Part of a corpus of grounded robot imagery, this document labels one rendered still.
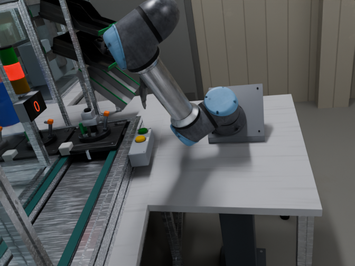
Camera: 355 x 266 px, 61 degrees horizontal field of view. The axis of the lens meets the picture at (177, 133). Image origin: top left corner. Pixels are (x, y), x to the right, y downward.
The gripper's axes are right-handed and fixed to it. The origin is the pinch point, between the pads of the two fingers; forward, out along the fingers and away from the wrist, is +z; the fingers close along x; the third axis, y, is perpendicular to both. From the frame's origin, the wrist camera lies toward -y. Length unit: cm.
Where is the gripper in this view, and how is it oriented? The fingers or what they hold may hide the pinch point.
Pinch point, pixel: (159, 104)
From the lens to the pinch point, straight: 138.7
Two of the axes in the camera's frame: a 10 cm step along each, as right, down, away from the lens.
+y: 3.7, -0.7, -9.3
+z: 3.9, 9.2, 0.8
